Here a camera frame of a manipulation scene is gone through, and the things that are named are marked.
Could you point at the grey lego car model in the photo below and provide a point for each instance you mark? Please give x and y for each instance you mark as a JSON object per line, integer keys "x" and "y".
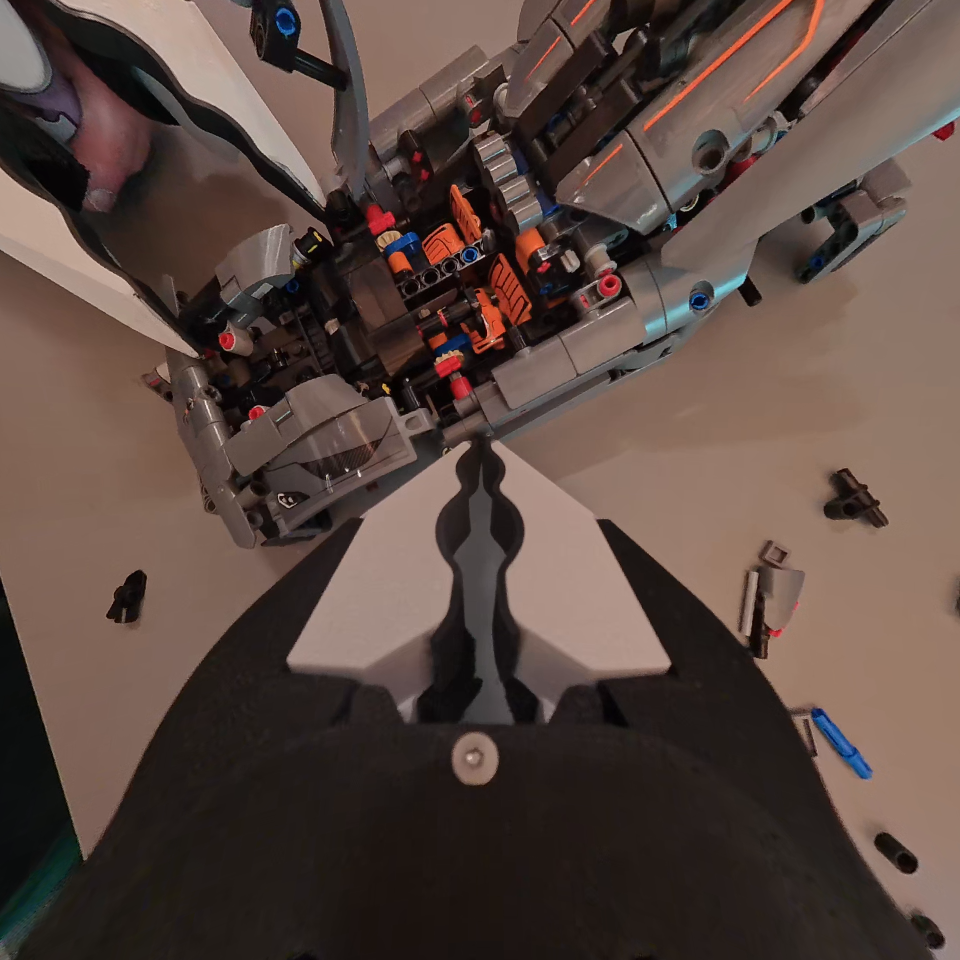
{"x": 600, "y": 352}

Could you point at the blue lego pin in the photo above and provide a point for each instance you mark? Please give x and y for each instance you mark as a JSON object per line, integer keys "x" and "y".
{"x": 840, "y": 742}

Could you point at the black lego pin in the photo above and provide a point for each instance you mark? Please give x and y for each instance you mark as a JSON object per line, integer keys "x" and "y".
{"x": 926, "y": 930}
{"x": 896, "y": 851}

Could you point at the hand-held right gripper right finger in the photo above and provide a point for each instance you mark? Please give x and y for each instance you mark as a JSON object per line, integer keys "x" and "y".
{"x": 585, "y": 600}

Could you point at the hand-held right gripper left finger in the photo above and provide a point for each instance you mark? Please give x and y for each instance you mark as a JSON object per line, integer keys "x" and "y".
{"x": 375, "y": 600}

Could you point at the dark grey square lego tile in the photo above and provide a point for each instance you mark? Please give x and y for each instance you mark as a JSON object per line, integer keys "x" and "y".
{"x": 776, "y": 555}

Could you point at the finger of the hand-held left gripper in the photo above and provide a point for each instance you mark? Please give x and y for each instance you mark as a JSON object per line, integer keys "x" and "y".
{"x": 75, "y": 277}
{"x": 240, "y": 90}

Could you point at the small grey lego panel assembly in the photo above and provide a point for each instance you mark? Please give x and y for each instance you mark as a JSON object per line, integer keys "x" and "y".
{"x": 776, "y": 600}

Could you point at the dark grey lego plate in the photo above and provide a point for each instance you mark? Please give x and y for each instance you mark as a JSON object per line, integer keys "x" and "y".
{"x": 806, "y": 731}

